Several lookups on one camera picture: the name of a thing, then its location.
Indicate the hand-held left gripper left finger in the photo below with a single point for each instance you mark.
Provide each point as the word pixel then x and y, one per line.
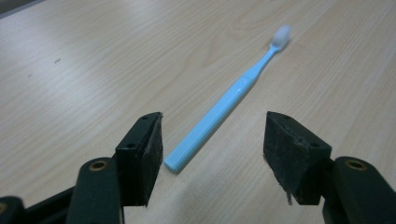
pixel 140 155

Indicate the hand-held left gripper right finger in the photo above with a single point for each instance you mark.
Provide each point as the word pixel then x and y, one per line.
pixel 292 155

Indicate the light blue toothbrush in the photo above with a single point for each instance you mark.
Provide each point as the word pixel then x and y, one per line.
pixel 218 112

